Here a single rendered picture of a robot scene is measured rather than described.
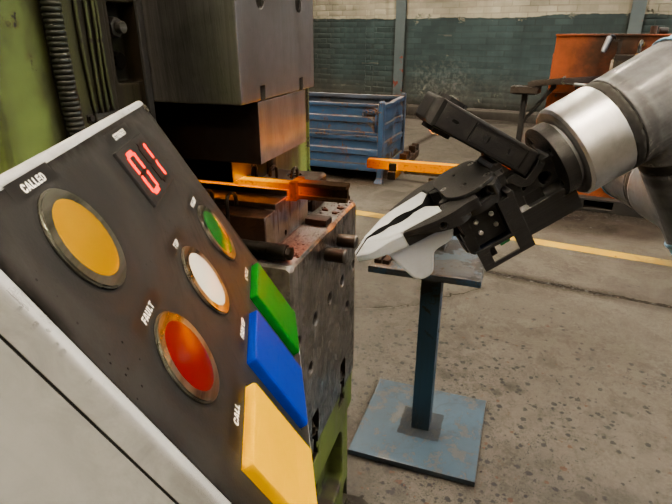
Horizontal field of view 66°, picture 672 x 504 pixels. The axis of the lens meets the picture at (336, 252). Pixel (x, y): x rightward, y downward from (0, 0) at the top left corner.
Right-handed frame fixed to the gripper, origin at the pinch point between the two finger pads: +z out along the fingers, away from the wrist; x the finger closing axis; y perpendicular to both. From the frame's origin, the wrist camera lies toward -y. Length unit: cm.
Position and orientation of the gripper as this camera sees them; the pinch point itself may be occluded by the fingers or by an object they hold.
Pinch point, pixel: (364, 244)
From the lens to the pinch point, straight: 50.2
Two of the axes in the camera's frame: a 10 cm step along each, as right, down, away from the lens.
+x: -1.3, -3.8, 9.1
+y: 4.9, 7.7, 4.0
